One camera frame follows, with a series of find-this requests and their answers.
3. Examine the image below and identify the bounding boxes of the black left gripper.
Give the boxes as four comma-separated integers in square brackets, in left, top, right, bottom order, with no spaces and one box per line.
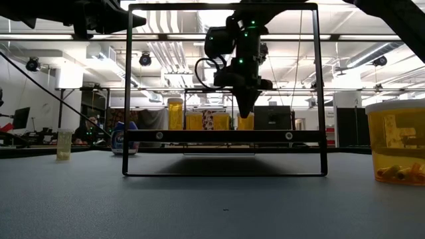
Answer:
[71,0,147,40]

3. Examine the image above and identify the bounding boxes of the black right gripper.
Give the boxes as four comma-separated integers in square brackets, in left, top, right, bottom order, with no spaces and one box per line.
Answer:
[213,64,274,120]

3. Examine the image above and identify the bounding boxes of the large amber pill bottle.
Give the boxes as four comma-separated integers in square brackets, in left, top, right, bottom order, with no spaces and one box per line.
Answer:
[365,99,425,186]
[185,112,204,131]
[212,112,230,131]
[236,112,256,131]

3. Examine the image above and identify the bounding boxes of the small amber pill bottle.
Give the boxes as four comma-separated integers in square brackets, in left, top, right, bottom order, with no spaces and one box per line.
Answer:
[167,97,184,131]

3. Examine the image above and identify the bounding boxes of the blue-capped clear antacid bottle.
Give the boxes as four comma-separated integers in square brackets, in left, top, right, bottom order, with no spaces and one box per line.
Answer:
[110,121,140,156]

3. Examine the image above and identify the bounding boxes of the small pale yellow pill bottle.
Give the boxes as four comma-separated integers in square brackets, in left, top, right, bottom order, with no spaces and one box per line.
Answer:
[55,128,74,161]

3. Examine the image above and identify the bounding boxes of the wooden tray board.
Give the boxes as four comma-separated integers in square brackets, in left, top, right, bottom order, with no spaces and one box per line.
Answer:
[122,2,329,177]

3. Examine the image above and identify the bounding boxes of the grey cloth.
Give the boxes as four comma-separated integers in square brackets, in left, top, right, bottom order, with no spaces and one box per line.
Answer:
[137,108,169,130]

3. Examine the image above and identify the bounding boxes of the tall black cabinet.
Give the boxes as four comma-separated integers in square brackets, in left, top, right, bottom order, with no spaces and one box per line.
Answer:
[335,106,371,147]

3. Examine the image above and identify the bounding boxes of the black metal rack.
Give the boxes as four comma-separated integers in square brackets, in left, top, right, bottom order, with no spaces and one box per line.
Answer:
[56,86,111,137]

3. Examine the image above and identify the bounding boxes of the blue table mat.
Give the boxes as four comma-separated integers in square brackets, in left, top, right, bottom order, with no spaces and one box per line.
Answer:
[0,149,425,239]

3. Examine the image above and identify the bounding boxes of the person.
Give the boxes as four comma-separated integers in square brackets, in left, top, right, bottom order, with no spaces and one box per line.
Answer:
[72,115,100,146]

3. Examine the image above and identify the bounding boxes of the small black monitor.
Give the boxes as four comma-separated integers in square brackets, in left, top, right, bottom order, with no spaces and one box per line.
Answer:
[12,106,31,130]

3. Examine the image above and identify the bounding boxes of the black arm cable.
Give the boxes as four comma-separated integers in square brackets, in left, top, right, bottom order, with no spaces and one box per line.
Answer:
[0,51,112,139]

